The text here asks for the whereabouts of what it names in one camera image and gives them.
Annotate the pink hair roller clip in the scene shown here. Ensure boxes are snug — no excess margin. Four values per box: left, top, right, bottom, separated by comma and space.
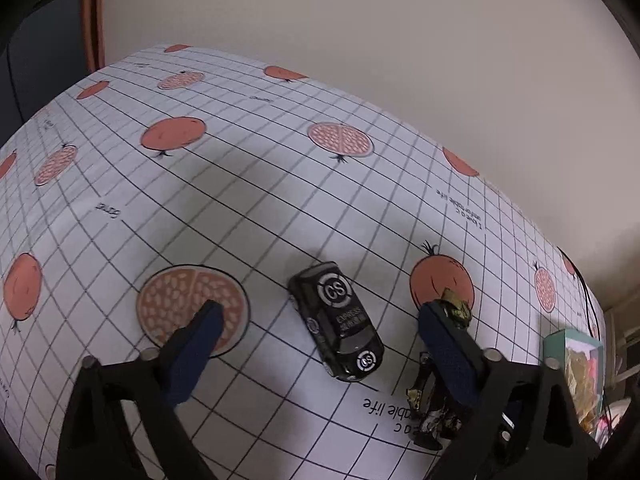
588, 346, 604, 389

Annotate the black toy car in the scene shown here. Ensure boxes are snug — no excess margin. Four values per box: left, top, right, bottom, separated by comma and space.
288, 261, 385, 382

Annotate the cream lace scrunchie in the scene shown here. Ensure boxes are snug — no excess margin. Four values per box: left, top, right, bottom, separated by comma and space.
564, 348, 601, 432

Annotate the teal shallow cardboard tray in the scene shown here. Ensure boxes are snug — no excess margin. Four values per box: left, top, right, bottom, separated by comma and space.
542, 328, 604, 437

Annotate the patterned grid tablecloth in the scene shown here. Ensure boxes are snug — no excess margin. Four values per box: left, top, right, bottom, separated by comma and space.
1, 45, 605, 479

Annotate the black cable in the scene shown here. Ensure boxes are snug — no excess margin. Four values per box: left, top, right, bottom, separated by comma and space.
556, 246, 601, 340

